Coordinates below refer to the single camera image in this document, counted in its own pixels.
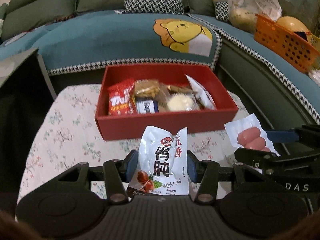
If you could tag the red cardboard box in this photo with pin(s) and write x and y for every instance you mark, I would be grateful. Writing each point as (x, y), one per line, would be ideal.
(132, 126)

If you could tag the floral tablecloth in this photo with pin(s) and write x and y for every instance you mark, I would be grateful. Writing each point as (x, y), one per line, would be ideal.
(69, 135)

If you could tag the round white cake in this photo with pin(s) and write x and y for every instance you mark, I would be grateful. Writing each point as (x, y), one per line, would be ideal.
(182, 102)

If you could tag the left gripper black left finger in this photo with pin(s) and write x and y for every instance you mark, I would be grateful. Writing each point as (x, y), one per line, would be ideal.
(117, 172)

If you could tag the white pink sausage packet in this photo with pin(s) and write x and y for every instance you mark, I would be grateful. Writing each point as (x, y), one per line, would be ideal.
(248, 133)

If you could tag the orange plastic basket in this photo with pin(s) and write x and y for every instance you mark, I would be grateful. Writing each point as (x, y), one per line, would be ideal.
(291, 47)

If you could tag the clear bag of yellow crackers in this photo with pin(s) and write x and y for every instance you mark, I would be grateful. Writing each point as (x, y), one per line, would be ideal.
(154, 90)

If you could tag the white Kaprons wafer packet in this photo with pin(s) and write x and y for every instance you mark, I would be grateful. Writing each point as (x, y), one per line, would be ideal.
(146, 106)

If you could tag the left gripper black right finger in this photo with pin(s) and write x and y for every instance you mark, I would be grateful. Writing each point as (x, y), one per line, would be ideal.
(206, 173)

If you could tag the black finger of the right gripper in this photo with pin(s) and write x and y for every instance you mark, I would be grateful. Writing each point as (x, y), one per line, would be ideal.
(307, 135)
(304, 164)

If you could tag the dark side table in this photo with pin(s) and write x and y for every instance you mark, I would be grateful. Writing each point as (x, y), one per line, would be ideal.
(26, 96)

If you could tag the teal sofa cover with lion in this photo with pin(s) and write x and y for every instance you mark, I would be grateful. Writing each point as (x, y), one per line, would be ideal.
(95, 40)

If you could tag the red Trolli gummy bag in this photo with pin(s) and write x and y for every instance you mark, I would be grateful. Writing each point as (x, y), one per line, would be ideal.
(121, 101)

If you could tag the white gluten strip snack bag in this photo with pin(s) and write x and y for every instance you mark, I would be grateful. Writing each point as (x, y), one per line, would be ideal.
(201, 94)

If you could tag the white gizzard snack packet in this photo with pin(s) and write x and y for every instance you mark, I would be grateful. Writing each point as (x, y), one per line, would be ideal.
(162, 164)

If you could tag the gold foil snack packet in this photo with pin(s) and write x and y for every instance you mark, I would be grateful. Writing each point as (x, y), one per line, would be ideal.
(179, 89)

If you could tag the dark green sofa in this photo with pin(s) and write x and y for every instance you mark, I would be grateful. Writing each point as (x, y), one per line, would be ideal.
(19, 17)

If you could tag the clear plastic bag with food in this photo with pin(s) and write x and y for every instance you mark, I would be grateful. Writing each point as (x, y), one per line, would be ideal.
(242, 13)

